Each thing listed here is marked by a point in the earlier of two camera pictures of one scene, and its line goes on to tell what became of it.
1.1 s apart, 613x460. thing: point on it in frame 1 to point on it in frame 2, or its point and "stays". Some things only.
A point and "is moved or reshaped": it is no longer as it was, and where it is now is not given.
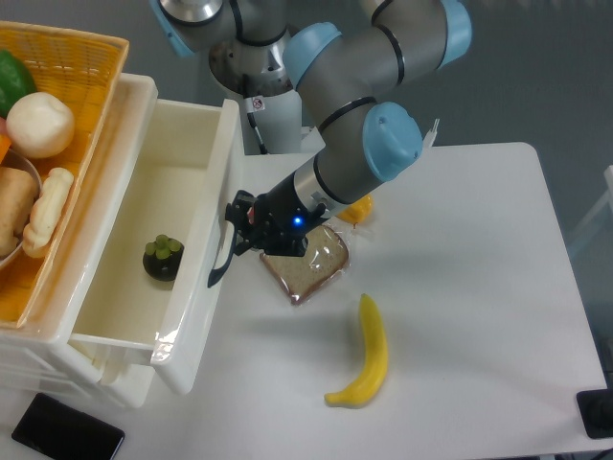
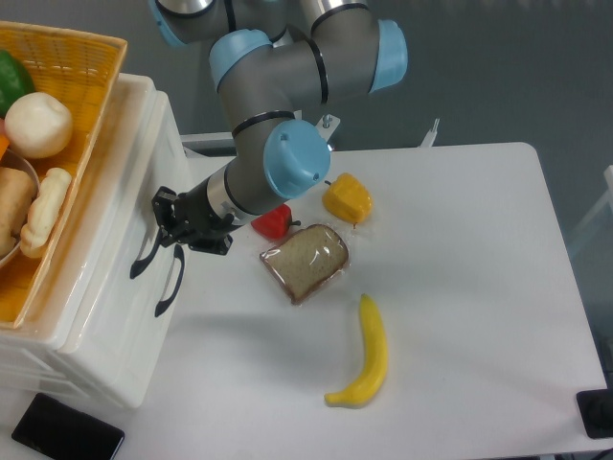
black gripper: (278, 220) to (196, 223)
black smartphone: (64, 432) stays
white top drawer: (181, 169) is moved or reshaped
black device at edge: (596, 408) stays
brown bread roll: (18, 189) stays
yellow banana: (372, 377) stays
